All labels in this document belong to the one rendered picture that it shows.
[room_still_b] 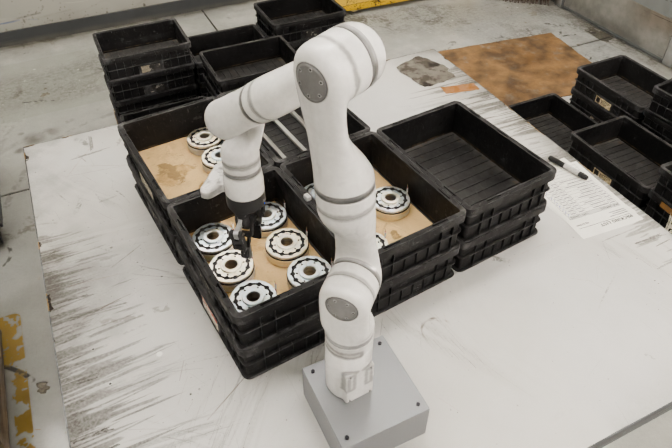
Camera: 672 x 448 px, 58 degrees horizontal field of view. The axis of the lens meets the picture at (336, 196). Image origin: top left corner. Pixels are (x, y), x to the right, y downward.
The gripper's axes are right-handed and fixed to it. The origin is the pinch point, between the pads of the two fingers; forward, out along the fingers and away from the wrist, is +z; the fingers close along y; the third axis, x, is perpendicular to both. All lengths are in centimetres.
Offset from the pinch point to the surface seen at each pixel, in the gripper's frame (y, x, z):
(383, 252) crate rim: 10.5, -26.0, 7.2
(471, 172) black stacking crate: 57, -43, 17
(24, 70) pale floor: 202, 232, 100
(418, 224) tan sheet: 31.8, -31.6, 17.1
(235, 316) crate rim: -13.6, -0.9, 7.1
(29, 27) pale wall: 239, 250, 90
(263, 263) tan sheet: 9.8, 2.1, 17.1
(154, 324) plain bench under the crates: -4.0, 26.0, 30.1
